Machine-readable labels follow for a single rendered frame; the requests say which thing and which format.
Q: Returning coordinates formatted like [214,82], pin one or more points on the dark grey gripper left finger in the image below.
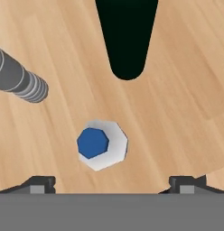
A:
[41,182]

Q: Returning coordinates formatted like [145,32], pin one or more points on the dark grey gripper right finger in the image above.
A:
[186,182]

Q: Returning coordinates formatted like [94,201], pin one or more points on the black glass bottle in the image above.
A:
[126,36]

